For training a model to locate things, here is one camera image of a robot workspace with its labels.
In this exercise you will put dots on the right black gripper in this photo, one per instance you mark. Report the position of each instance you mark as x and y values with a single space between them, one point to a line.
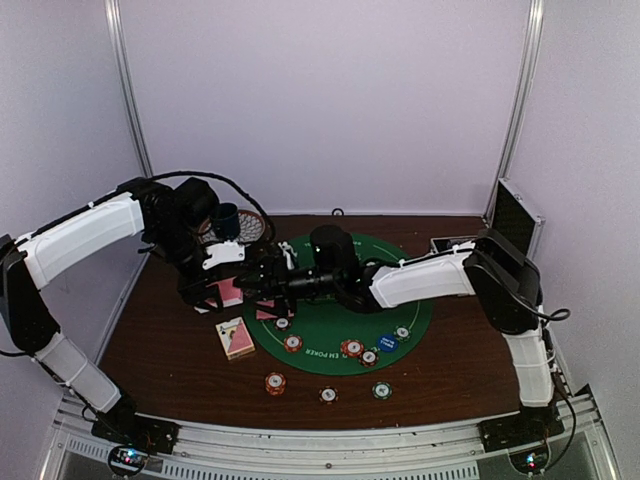
271 270

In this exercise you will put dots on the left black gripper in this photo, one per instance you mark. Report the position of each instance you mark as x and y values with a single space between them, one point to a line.
192 293

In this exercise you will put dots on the red-backed card stack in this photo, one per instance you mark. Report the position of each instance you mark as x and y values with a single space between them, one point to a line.
224 294

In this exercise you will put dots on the single red-backed playing card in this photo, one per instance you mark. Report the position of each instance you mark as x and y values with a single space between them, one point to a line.
265 310

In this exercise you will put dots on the red-backed playing card deck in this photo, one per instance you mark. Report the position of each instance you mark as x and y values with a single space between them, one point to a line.
235 338

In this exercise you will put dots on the red tan 5 chip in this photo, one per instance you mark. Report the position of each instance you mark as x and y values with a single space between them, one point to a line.
293 343

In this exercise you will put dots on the red tan 5 chips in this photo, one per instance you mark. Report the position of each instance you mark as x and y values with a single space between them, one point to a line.
352 348

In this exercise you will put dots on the red tan chip stack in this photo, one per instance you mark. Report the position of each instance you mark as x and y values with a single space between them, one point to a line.
275 383

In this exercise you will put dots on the blue small blind button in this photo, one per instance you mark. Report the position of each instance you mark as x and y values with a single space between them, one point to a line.
387 343

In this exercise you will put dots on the green 20 chip stack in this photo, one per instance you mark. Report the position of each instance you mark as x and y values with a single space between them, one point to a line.
382 390

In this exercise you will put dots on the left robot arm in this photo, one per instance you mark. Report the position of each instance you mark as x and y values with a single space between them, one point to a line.
162 216

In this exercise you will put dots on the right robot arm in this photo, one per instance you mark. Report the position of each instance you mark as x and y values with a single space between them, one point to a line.
505 282

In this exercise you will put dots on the floral patterned saucer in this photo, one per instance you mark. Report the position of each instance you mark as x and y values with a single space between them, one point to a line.
252 228

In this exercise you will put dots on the dark blue mug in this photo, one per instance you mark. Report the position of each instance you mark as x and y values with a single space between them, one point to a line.
225 222

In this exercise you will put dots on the round green poker mat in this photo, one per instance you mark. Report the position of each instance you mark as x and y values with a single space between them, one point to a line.
324 324

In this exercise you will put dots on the aluminium poker chip case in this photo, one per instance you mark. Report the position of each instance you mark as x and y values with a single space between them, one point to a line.
514 219

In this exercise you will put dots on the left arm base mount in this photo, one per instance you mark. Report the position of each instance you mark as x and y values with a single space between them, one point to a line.
133 451

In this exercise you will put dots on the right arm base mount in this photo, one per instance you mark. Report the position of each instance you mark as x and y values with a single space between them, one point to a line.
526 441

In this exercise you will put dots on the right aluminium frame post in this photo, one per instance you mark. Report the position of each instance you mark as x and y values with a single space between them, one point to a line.
529 60

